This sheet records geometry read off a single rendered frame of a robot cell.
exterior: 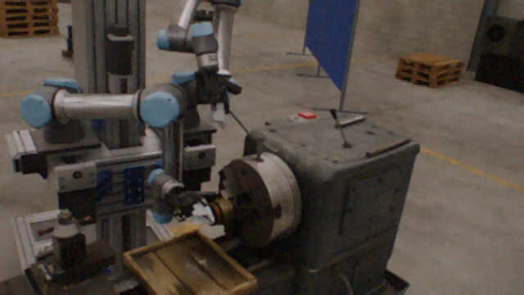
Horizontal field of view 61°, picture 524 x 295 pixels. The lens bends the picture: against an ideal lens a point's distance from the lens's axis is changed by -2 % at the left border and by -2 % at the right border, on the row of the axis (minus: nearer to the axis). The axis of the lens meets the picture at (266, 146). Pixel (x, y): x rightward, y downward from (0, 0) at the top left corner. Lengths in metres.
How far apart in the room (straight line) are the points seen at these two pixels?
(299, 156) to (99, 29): 0.95
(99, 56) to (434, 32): 10.86
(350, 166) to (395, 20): 11.41
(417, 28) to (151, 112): 11.31
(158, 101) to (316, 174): 0.57
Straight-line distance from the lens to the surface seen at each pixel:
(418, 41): 12.50
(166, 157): 1.73
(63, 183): 1.75
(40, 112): 1.66
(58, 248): 1.37
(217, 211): 1.47
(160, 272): 1.57
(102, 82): 2.00
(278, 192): 1.46
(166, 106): 1.49
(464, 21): 11.95
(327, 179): 1.48
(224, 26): 1.93
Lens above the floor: 1.86
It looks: 22 degrees down
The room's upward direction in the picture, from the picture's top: 6 degrees clockwise
